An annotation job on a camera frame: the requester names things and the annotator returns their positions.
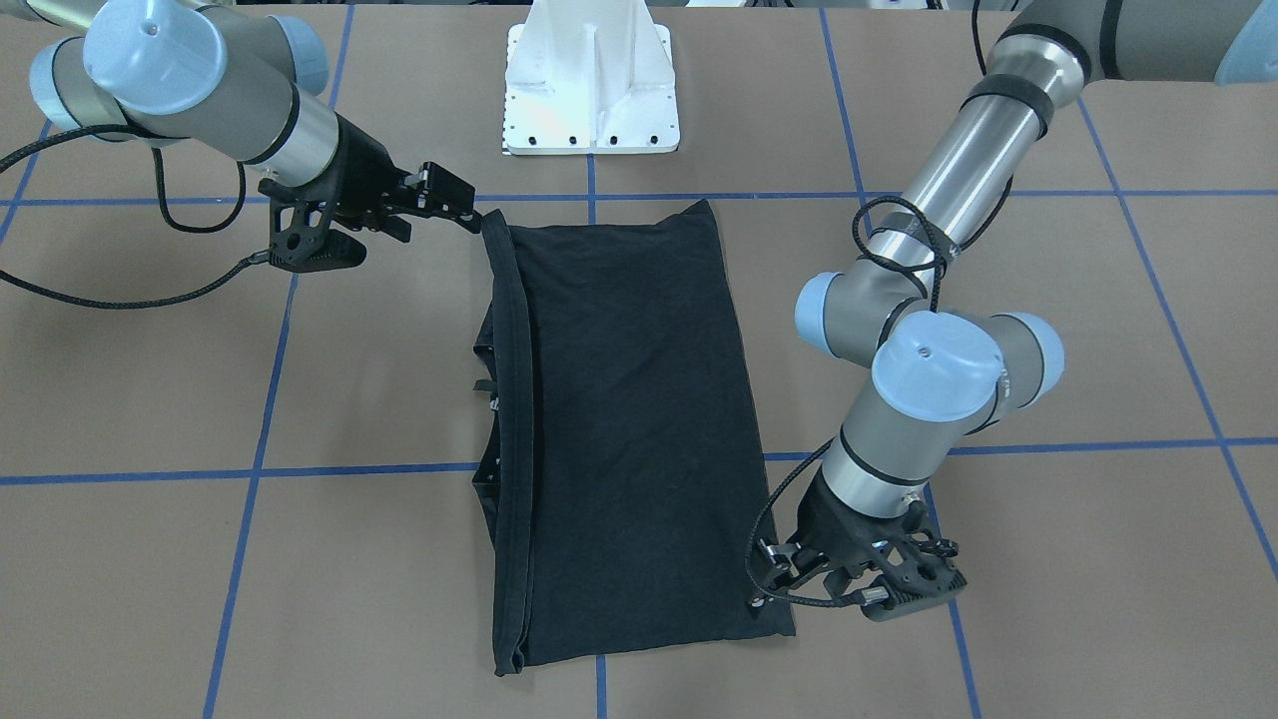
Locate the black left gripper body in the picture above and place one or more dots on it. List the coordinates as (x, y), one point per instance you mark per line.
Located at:
(832, 526)

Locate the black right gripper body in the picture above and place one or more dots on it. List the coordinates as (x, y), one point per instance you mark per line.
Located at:
(365, 178)

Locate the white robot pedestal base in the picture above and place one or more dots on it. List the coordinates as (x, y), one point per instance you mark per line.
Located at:
(590, 78)

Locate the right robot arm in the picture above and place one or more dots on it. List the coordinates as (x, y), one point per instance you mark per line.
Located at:
(161, 72)

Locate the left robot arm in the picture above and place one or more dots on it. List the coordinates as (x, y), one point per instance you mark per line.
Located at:
(938, 371)

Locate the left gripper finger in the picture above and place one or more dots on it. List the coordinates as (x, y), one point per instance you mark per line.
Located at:
(774, 563)
(764, 601)

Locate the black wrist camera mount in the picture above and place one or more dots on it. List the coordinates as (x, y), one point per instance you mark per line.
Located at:
(301, 238)

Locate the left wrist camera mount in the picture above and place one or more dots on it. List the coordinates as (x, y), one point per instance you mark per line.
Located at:
(915, 565)

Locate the black graphic t-shirt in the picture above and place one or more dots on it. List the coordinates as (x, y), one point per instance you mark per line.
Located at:
(624, 470)

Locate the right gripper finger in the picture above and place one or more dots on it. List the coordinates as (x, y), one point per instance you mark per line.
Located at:
(462, 213)
(437, 186)

